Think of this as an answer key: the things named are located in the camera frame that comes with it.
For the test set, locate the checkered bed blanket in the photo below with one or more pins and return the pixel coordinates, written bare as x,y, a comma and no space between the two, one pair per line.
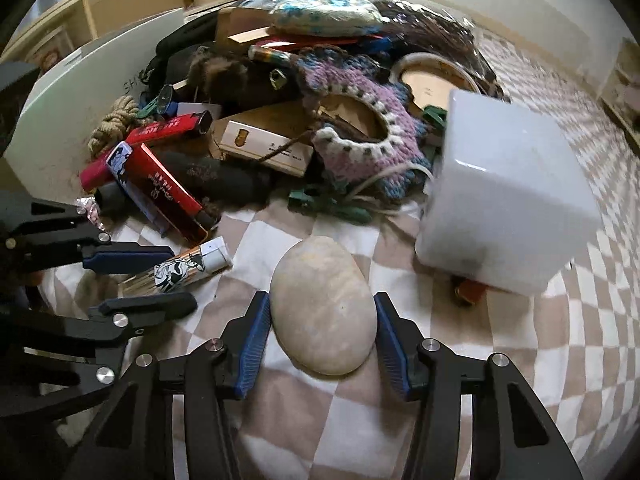
577,343

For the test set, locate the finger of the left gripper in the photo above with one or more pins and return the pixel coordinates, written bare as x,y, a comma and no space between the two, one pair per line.
168,306
124,258

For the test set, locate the wooden bedside shelf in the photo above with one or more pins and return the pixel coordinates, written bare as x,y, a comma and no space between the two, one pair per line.
70,24

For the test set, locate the brown white cigarette box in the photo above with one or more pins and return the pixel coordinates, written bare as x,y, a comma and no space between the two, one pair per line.
257,133

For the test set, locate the tan rope knot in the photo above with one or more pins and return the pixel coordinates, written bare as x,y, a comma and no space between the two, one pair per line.
114,126

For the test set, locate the floral round pouch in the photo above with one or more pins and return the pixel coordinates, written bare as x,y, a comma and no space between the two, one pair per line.
326,18

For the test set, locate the black fabric bag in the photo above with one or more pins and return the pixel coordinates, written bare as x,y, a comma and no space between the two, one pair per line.
174,56

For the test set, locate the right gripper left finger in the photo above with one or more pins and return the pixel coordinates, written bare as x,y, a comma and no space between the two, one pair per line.
250,337

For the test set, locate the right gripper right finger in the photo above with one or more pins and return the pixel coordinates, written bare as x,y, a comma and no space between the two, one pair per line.
390,344

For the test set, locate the red lighter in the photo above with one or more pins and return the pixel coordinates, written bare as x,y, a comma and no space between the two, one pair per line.
182,127

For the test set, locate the translucent white plastic box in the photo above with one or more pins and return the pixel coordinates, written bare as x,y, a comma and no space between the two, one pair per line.
509,204

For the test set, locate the beige smooth stone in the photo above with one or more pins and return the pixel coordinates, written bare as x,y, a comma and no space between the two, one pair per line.
322,309

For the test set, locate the red and blue box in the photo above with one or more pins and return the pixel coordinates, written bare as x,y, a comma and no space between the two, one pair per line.
157,192

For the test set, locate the white storage box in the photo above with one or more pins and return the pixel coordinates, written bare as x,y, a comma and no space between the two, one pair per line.
49,147

